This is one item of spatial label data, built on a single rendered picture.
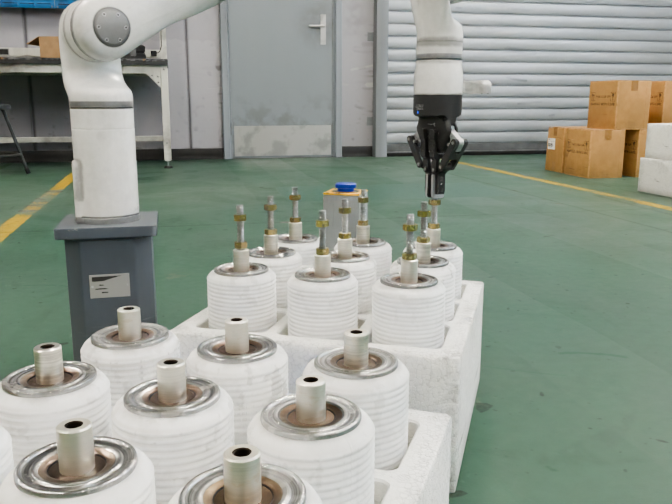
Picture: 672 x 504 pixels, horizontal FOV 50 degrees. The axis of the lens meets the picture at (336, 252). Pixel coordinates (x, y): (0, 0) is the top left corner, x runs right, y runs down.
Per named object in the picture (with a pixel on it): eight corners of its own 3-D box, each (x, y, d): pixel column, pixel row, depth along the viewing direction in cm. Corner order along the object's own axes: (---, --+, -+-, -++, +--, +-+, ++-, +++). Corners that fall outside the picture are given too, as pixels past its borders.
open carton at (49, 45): (44, 61, 542) (42, 30, 538) (97, 61, 542) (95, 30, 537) (27, 59, 513) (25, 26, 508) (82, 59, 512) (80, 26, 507)
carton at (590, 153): (622, 177, 455) (626, 129, 449) (587, 178, 450) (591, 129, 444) (596, 173, 484) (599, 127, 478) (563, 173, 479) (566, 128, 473)
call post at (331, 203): (322, 352, 141) (322, 194, 134) (332, 341, 147) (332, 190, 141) (358, 356, 139) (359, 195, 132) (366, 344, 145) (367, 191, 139)
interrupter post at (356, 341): (339, 369, 64) (339, 334, 64) (347, 360, 67) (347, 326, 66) (365, 373, 64) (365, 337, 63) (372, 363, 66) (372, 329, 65)
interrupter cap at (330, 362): (302, 376, 63) (301, 369, 63) (329, 348, 70) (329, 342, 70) (386, 387, 60) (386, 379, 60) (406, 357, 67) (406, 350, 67)
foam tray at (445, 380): (173, 454, 100) (167, 331, 97) (271, 359, 137) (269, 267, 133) (455, 494, 90) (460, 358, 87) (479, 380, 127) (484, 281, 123)
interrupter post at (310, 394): (290, 425, 53) (289, 383, 53) (301, 412, 56) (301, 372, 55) (320, 430, 53) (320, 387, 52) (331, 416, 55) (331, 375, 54)
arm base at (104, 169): (74, 225, 108) (65, 108, 104) (81, 216, 116) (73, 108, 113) (138, 223, 110) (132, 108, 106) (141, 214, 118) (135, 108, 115)
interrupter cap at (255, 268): (217, 280, 96) (217, 275, 96) (210, 268, 103) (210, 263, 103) (273, 276, 98) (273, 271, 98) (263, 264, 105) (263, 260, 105)
